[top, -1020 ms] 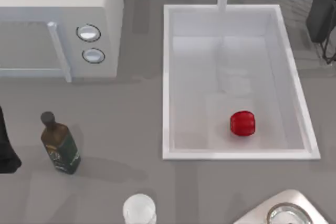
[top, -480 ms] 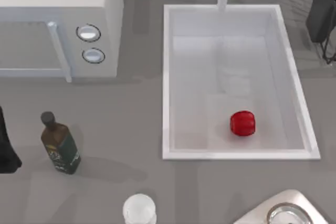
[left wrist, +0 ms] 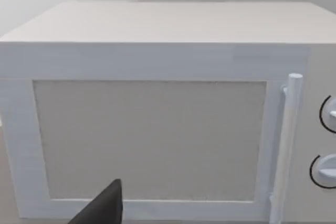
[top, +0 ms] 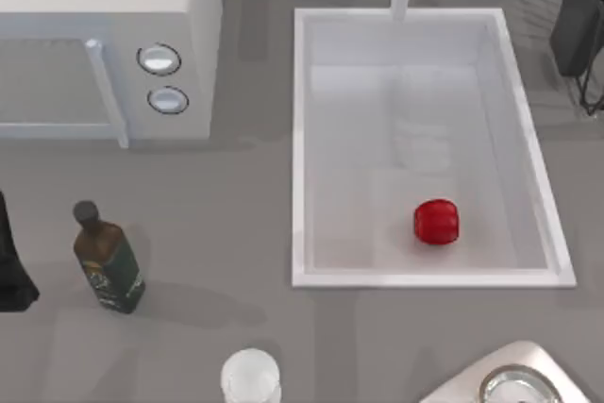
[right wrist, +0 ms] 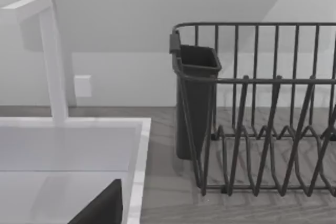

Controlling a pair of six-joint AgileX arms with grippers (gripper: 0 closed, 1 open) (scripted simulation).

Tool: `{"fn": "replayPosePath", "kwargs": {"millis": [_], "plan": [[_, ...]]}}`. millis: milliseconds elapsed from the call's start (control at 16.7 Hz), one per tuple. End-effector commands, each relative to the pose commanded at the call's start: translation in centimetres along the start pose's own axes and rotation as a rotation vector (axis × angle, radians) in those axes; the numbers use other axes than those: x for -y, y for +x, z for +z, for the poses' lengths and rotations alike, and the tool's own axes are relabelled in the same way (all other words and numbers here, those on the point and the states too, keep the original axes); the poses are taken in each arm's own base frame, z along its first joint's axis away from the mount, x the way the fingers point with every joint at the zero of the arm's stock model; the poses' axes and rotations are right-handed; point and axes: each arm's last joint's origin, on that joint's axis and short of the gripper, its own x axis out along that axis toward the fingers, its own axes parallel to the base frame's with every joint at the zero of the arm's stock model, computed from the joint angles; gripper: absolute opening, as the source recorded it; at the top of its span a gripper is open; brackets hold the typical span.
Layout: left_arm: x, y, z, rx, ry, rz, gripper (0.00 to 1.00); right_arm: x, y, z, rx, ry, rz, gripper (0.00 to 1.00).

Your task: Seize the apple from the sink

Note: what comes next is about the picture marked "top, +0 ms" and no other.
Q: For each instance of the large microwave knob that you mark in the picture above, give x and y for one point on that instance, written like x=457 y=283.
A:
x=159 y=59

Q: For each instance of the dark green bottle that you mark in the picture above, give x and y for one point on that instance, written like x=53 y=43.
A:
x=109 y=261

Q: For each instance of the clear glass cup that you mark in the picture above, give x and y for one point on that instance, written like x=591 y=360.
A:
x=251 y=377

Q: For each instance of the small microwave knob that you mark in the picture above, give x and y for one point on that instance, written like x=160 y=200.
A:
x=168 y=100

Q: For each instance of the white sink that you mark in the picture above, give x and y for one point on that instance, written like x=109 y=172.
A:
x=424 y=139

